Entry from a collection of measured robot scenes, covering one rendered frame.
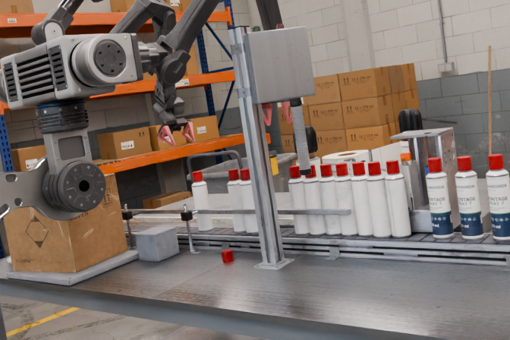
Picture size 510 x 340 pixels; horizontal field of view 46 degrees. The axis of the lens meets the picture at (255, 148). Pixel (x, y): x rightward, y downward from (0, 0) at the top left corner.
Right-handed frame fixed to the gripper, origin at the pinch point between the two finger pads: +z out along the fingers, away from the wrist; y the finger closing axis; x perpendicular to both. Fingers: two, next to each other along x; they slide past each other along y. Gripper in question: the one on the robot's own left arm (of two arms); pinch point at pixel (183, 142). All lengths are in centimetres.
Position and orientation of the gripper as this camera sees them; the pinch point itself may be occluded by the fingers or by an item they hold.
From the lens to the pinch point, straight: 231.7
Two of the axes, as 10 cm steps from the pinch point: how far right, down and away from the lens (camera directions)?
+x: -4.7, 6.6, 5.9
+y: 6.9, -1.5, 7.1
